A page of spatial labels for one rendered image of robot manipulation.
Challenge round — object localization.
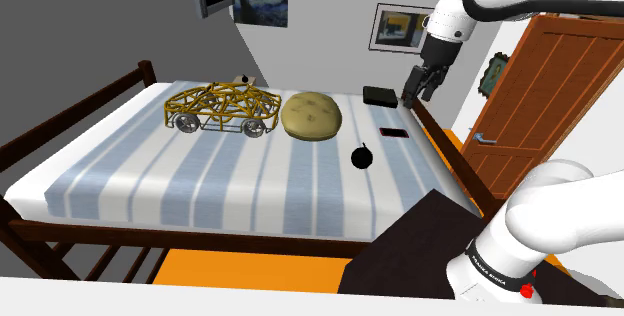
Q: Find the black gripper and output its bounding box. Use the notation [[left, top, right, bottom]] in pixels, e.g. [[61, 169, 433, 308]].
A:
[[401, 32, 463, 103]]

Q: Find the black flat box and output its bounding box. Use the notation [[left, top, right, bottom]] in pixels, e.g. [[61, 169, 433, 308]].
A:
[[362, 85, 399, 109]]

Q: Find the black phone with red edge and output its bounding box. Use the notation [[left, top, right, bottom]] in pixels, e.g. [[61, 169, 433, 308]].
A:
[[379, 127, 410, 140]]

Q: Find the small dark framed portrait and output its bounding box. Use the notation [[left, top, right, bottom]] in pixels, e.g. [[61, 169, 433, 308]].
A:
[[477, 52, 510, 100]]

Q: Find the black round bomb-shaped ball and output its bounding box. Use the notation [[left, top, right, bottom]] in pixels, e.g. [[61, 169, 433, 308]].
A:
[[350, 142, 375, 171]]

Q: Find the tan round potato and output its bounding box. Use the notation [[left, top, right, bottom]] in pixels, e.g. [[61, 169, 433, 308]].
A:
[[280, 91, 343, 142]]

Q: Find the brown wooden door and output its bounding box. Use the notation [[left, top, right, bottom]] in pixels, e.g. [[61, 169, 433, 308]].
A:
[[459, 12, 624, 202]]

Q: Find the dark robot stand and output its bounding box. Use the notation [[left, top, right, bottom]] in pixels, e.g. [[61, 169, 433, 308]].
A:
[[337, 188, 610, 308]]

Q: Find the wooden bed with striped cover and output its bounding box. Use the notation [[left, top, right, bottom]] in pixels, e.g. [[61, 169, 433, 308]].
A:
[[0, 59, 503, 284]]

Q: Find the framed diner wall picture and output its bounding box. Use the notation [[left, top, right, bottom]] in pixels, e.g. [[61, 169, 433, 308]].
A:
[[368, 2, 435, 55]]

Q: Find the yellow wire toy car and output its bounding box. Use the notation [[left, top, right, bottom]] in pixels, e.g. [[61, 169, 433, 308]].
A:
[[164, 81, 283, 139]]

